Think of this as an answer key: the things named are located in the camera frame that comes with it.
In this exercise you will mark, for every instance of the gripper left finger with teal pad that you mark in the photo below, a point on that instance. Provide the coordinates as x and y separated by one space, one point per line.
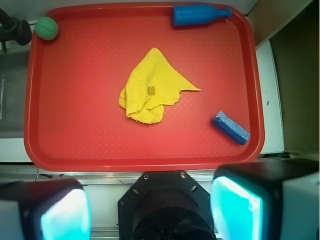
45 210

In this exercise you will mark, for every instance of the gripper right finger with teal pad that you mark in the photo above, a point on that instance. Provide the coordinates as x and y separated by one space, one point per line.
267 200

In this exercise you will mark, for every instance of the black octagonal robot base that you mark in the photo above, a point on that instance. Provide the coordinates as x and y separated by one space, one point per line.
168 205

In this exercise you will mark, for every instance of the red plastic tray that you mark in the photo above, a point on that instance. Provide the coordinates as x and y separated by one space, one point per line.
73 122

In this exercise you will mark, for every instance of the yellow knitted cloth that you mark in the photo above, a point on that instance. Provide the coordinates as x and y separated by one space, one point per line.
152 85

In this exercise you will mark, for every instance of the brown cardboard panel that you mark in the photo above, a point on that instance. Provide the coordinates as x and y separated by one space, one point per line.
293 29

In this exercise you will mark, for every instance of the green textured ball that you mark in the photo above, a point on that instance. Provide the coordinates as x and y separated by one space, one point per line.
46 28

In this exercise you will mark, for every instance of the dark grey toy faucet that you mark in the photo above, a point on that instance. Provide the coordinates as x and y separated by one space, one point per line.
13 29

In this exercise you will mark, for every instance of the blue plastic bottle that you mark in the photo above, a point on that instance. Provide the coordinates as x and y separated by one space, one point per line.
191 15

